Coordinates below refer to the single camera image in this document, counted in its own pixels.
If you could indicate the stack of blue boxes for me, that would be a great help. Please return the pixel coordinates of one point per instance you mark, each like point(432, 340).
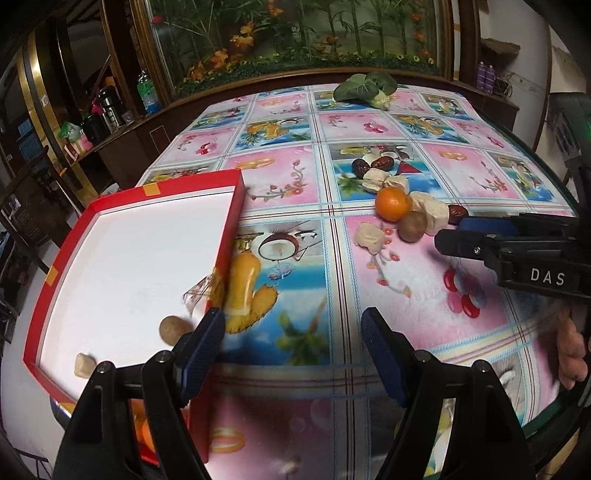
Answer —
point(27, 138)

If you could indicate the pink box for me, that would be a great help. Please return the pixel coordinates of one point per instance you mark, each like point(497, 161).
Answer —
point(78, 147)

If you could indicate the clear glass cup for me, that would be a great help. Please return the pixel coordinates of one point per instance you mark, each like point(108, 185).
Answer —
point(128, 115)

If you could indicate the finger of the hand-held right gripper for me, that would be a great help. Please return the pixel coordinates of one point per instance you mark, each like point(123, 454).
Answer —
point(461, 247)
point(485, 224)

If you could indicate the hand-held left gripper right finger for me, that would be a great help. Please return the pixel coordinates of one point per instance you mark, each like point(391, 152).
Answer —
point(383, 355)

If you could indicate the framed artificial flower display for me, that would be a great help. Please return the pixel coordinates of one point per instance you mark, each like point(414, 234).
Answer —
point(300, 37)

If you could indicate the green packet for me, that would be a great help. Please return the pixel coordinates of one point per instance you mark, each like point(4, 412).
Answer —
point(71, 131)

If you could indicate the dark red date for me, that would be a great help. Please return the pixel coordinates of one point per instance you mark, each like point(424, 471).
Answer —
point(382, 163)
point(458, 213)
point(360, 167)

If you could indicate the clear plastic wrapper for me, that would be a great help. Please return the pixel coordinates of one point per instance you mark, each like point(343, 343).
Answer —
point(203, 290)

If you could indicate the black steel thermos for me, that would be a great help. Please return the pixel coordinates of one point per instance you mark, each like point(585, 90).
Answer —
point(110, 108)

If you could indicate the black kettle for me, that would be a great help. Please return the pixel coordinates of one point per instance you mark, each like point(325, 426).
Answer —
point(94, 128)

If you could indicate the green leafy vegetable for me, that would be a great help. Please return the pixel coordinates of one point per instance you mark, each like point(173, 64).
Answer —
point(364, 87)

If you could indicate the gold pillar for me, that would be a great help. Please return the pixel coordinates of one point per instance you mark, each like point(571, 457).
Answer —
point(39, 92)

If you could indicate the fruit print tablecloth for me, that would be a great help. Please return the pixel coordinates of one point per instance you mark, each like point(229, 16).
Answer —
point(415, 300)

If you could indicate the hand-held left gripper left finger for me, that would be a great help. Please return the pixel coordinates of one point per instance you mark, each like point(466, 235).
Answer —
point(203, 355)

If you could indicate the purple bottle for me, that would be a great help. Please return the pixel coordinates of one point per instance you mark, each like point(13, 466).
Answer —
point(481, 76)
point(491, 77)

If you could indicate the green plastic bottle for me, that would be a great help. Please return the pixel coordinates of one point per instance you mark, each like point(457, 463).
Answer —
point(147, 94)

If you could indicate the red box with white inside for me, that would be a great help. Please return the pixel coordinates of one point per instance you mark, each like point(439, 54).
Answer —
point(138, 258)

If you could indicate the brown kiwi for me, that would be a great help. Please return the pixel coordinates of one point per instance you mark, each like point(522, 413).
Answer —
point(412, 226)

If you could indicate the person's right hand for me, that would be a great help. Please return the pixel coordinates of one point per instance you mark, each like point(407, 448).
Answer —
point(571, 353)

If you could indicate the brown round fruit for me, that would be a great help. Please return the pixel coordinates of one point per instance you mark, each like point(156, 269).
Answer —
point(173, 330)

